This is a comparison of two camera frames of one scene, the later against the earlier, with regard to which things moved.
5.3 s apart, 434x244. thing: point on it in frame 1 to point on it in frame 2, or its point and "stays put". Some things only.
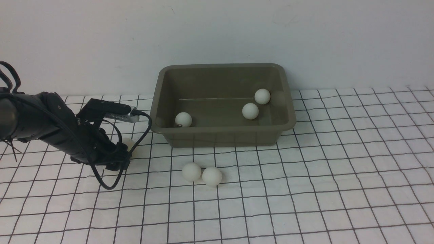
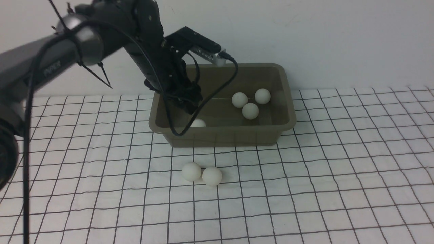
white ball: [191, 171] stays put
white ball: [262, 96] stays put
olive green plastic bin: [222, 105] stays put
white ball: [129, 142] to [198, 122]
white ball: [212, 176] stays put
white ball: [250, 111] stays put
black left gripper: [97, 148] to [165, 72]
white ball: [183, 119] to [239, 99]
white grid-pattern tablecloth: [358, 168] stays put
